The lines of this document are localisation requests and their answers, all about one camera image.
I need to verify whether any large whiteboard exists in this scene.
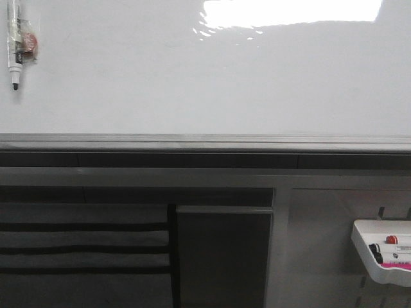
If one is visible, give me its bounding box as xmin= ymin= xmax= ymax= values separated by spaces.
xmin=1 ymin=1 xmax=410 ymax=153

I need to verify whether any dark grey cabinet panel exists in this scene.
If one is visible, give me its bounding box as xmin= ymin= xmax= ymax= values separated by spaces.
xmin=177 ymin=206 xmax=272 ymax=307

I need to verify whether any grey pegboard panel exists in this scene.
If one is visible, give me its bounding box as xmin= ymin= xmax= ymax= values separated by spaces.
xmin=281 ymin=189 xmax=410 ymax=307

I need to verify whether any grey fabric striped organizer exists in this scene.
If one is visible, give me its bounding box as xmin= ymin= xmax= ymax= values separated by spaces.
xmin=1 ymin=203 xmax=180 ymax=307

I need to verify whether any black capped marker upper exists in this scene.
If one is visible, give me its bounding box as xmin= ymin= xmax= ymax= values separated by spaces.
xmin=368 ymin=243 xmax=411 ymax=254

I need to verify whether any black capped marker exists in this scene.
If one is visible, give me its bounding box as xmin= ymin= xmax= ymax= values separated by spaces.
xmin=368 ymin=243 xmax=411 ymax=254
xmin=372 ymin=252 xmax=411 ymax=264

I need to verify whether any black capped marker lower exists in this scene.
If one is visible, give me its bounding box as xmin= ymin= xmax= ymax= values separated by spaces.
xmin=372 ymin=252 xmax=411 ymax=264

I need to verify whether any white plastic marker tray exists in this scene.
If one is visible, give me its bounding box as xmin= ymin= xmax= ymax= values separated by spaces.
xmin=351 ymin=219 xmax=410 ymax=287

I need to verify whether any red capped marker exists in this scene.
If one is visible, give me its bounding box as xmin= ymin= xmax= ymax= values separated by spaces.
xmin=385 ymin=235 xmax=411 ymax=245

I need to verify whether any pink eraser block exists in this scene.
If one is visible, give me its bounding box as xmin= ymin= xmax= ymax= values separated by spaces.
xmin=380 ymin=262 xmax=411 ymax=270

